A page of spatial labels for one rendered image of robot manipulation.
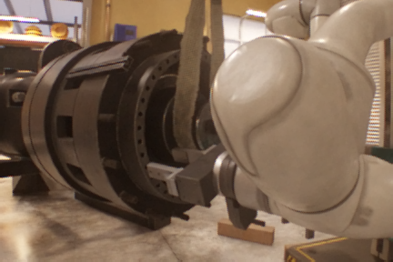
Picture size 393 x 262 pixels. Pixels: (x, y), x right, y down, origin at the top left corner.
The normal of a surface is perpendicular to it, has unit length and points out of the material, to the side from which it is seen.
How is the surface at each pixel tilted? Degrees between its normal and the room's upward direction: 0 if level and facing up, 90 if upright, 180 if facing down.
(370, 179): 53
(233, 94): 64
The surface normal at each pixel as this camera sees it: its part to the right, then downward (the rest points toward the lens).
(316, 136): 0.26, 0.37
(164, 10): 0.38, 0.00
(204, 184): 0.76, 0.02
